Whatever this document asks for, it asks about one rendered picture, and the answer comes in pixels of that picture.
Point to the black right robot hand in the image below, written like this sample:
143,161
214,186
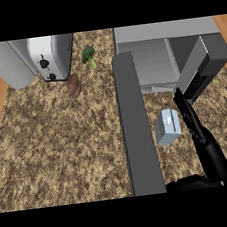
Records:
211,155

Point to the green broccoli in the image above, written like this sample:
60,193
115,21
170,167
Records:
89,56

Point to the pale grey appliance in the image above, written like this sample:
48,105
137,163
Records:
7,63

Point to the pale blue milk carton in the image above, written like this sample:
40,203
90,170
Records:
167,127

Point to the silver toaster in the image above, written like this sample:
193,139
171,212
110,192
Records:
53,57

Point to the dark grey microwave door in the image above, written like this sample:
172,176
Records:
136,126

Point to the brown potato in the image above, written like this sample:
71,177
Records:
73,85

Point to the grey microwave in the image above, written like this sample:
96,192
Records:
185,53

